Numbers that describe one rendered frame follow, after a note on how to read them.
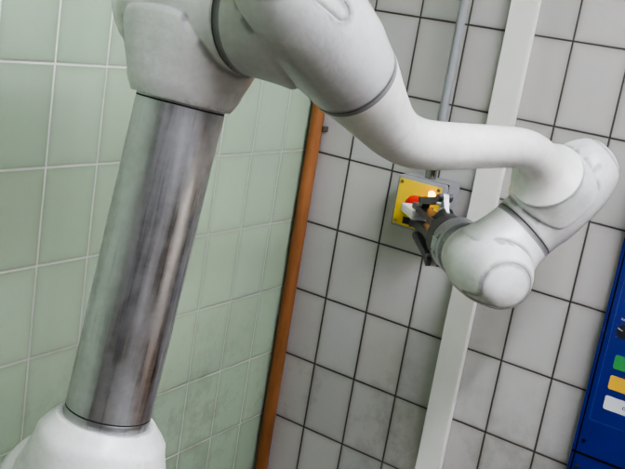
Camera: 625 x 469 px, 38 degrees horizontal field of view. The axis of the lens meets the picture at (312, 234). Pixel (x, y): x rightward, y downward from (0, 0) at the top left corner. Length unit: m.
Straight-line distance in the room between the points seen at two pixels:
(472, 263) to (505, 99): 0.48
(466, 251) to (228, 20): 0.55
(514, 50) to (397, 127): 0.70
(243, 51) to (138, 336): 0.33
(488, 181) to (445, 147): 0.61
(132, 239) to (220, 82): 0.19
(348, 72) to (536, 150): 0.40
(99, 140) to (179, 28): 0.50
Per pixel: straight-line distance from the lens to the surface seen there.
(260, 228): 1.82
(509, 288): 1.27
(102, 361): 1.03
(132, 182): 0.99
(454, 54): 1.69
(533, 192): 1.29
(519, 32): 1.68
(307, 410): 2.00
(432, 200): 1.53
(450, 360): 1.78
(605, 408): 1.69
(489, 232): 1.30
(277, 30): 0.86
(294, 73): 0.90
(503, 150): 1.17
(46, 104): 1.34
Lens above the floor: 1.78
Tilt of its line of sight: 14 degrees down
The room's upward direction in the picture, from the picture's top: 9 degrees clockwise
